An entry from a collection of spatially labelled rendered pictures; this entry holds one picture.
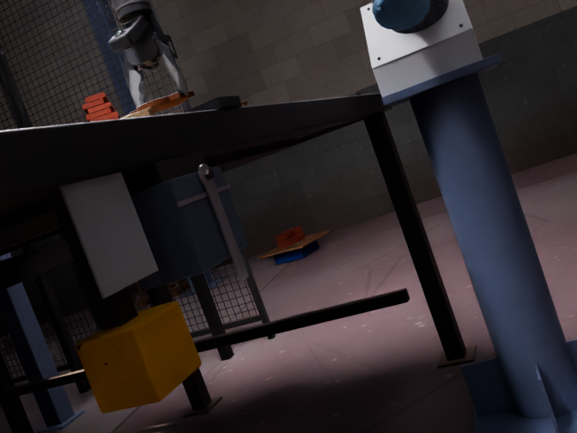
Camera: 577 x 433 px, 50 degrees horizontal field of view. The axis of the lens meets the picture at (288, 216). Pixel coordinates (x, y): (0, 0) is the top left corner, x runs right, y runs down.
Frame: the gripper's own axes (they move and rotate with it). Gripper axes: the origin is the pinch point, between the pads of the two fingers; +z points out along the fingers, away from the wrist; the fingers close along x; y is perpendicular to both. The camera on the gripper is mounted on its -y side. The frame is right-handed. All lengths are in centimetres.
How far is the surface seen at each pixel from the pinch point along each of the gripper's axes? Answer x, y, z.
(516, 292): -53, 36, 66
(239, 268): -24, -42, 32
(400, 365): -5, 94, 98
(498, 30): -86, 504, -42
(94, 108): 61, 68, -21
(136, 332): -22, -64, 33
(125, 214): -20, -56, 21
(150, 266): -20, -55, 28
